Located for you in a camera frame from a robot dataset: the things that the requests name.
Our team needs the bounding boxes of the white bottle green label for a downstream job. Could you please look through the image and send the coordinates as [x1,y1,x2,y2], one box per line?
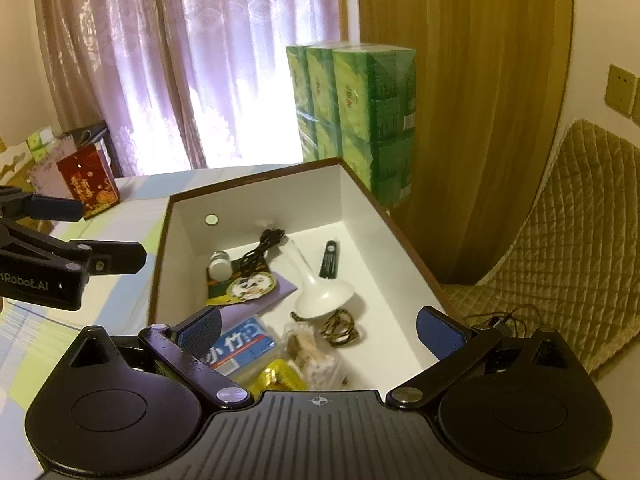
[208,251,234,281]

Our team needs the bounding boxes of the purple rectangular bar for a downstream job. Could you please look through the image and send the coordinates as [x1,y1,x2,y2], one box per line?
[220,272,299,332]

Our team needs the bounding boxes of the black rack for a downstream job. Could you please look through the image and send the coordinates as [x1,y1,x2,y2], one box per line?
[62,120,119,177]

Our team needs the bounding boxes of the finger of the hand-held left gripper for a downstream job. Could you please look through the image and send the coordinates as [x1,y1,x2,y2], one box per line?
[0,222,147,275]
[0,186,85,222]

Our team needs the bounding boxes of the yellow snack packet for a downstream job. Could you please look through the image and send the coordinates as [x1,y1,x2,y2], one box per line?
[247,360,309,399]

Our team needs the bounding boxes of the red gift box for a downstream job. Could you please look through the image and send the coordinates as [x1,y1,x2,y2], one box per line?
[56,142,121,221]

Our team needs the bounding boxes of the chair with quilted cover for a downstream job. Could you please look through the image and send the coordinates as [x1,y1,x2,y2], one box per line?
[440,119,640,382]

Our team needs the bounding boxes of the clear floss box blue label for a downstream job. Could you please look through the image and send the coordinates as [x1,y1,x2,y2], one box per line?
[202,316,277,377]

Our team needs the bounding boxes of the brown cardboard box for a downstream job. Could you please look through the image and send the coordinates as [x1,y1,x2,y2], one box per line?
[148,157,447,397]

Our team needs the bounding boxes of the clear candy packet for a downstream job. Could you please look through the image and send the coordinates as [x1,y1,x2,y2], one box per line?
[282,322,347,391]

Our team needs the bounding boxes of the stack of green tissue packs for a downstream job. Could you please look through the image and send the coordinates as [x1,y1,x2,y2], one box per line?
[286,42,418,207]

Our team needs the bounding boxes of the white ceramic spoon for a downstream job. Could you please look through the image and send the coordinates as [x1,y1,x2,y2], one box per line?
[282,240,356,320]

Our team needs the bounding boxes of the pink patterned curtain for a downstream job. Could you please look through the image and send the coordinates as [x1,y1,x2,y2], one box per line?
[32,0,352,177]

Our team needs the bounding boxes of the black charger with cable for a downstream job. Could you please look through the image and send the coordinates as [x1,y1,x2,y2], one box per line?
[464,304,532,337]

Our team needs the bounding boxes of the dark green tube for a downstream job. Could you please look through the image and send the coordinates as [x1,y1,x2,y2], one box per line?
[319,240,340,280]

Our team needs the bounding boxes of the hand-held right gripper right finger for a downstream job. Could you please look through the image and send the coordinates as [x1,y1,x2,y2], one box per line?
[387,306,578,411]

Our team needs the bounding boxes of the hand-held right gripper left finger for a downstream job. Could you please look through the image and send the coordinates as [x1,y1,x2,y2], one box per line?
[59,305,255,411]

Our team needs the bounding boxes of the green orange card pack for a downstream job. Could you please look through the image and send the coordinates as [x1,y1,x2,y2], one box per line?
[205,269,279,307]

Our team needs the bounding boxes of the leopard hair claw clip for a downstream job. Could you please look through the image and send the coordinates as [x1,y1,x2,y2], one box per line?
[291,308,361,347]

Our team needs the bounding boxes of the wooden door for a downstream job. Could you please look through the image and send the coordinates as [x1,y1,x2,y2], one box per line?
[356,0,574,285]

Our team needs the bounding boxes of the black cable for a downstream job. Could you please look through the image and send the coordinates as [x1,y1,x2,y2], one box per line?
[235,228,287,271]

